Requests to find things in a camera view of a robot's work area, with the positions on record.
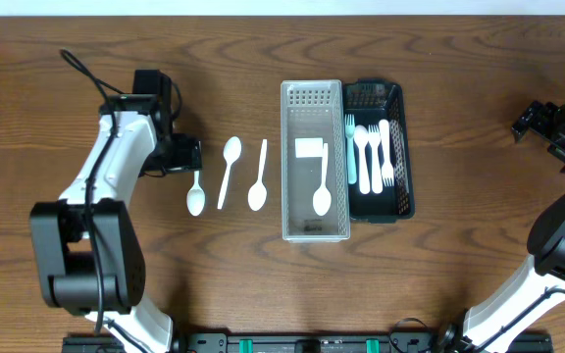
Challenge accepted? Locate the white plastic spoon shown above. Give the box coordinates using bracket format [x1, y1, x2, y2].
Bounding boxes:
[217, 136, 242, 210]
[186, 171, 206, 217]
[353, 126, 371, 195]
[248, 139, 268, 211]
[313, 143, 332, 217]

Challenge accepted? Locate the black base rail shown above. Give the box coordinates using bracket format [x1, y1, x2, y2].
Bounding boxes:
[61, 332, 554, 353]

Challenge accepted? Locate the clear plastic basket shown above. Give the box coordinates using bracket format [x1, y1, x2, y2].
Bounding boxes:
[281, 79, 350, 243]

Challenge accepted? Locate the white label in clear basket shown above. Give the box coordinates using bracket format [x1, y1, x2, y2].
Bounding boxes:
[294, 137, 324, 159]

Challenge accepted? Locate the white plastic fork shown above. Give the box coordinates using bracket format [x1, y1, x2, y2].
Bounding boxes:
[379, 120, 394, 187]
[368, 125, 383, 194]

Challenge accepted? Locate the pale blue plastic fork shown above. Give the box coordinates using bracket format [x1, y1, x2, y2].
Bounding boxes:
[344, 114, 357, 184]

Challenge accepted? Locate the black plastic basket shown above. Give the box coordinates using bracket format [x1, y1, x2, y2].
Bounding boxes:
[342, 78, 415, 224]

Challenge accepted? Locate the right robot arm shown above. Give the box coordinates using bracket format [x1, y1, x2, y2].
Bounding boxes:
[437, 101, 565, 352]

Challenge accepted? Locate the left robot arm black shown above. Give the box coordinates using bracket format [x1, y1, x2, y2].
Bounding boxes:
[29, 70, 202, 352]

